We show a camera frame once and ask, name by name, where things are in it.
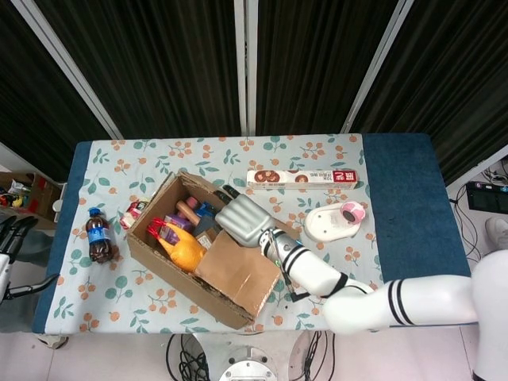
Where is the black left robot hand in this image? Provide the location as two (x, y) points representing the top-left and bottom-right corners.
(0, 216), (39, 265)

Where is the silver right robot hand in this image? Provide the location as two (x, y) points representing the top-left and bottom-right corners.
(213, 184), (277, 249)

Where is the brown cardboard shipping box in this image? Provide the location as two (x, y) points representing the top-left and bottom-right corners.
(125, 170), (302, 330)

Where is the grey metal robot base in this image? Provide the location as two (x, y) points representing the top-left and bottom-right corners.
(217, 344), (283, 381)

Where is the open cardboard box with clutter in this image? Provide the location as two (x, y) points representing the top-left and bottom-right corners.
(0, 171), (64, 223)

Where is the long white food wrap box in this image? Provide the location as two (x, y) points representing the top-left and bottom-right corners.
(245, 168), (360, 191)

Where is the wooden cylinder stick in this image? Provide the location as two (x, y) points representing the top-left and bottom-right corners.
(176, 200), (207, 227)

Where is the yellow rubber chicken toy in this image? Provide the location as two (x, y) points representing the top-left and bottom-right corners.
(146, 217), (208, 274)

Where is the purple drink carton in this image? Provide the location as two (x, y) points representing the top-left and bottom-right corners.
(163, 213), (194, 244)

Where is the white oval plastic base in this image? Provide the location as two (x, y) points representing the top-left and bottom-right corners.
(304, 202), (368, 242)

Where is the cola bottle with blue label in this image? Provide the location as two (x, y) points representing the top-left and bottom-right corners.
(86, 206), (114, 265)

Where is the floral orange fruit tablecloth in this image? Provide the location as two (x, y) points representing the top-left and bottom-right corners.
(44, 133), (385, 334)

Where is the small red white carton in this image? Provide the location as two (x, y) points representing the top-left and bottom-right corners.
(120, 199), (151, 229)

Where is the pink round donut gadget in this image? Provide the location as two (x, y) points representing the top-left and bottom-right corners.
(341, 201), (366, 224)

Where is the black pleated screen panel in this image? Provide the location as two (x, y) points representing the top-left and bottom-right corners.
(348, 0), (508, 183)
(35, 0), (244, 140)
(0, 0), (114, 171)
(256, 0), (398, 136)

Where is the blue table cover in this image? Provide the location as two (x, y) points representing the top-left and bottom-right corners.
(32, 133), (472, 342)

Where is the black electronic device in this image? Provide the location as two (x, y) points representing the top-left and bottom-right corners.
(466, 180), (508, 214)

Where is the white shoe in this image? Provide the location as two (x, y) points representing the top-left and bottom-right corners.
(486, 216), (508, 249)

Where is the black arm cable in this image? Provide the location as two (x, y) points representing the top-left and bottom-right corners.
(264, 229), (370, 302)

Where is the black floor cable bundle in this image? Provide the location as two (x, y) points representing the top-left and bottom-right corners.
(166, 333), (211, 381)
(289, 331), (334, 381)

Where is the white screen frame post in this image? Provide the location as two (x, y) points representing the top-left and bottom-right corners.
(10, 0), (124, 140)
(340, 0), (416, 134)
(233, 0), (258, 138)

